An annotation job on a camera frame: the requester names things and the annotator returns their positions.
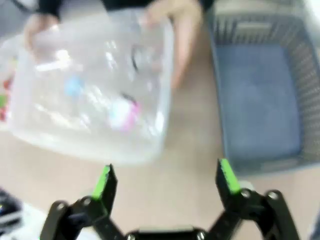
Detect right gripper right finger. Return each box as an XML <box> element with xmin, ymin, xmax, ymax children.
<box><xmin>207</xmin><ymin>158</ymin><xmax>301</xmax><ymax>240</ymax></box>

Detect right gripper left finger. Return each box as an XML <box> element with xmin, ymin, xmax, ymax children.
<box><xmin>39</xmin><ymin>163</ymin><xmax>126</xmax><ymax>240</ymax></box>

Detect clear plastic bin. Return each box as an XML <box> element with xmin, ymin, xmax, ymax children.
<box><xmin>8</xmin><ymin>18</ymin><xmax>176</xmax><ymax>167</ymax></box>

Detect person's right forearm black sleeve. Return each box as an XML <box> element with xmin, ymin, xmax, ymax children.
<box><xmin>37</xmin><ymin>0</ymin><xmax>61</xmax><ymax>14</ymax></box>

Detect person's left forearm black sleeve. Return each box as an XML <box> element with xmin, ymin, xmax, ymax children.
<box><xmin>103</xmin><ymin>0</ymin><xmax>202</xmax><ymax>12</ymax></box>

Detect dark grey woven basket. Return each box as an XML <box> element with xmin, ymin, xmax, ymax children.
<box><xmin>208</xmin><ymin>11</ymin><xmax>320</xmax><ymax>173</ymax></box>

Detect light blue waste piece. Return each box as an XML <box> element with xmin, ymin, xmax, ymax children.
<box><xmin>63</xmin><ymin>76</ymin><xmax>85</xmax><ymax>97</ymax></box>

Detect person's left hand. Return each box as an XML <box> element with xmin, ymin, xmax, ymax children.
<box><xmin>143</xmin><ymin>3</ymin><xmax>204</xmax><ymax>89</ymax></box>

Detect person's right hand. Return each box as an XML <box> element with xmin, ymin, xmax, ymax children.
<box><xmin>23</xmin><ymin>14</ymin><xmax>61</xmax><ymax>55</ymax></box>

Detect pink and white wrapper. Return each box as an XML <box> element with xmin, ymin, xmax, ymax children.
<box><xmin>107</xmin><ymin>96</ymin><xmax>142</xmax><ymax>133</ymax></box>

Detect white plastic strips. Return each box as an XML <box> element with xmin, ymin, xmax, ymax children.
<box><xmin>36</xmin><ymin>49</ymin><xmax>83</xmax><ymax>73</ymax></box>

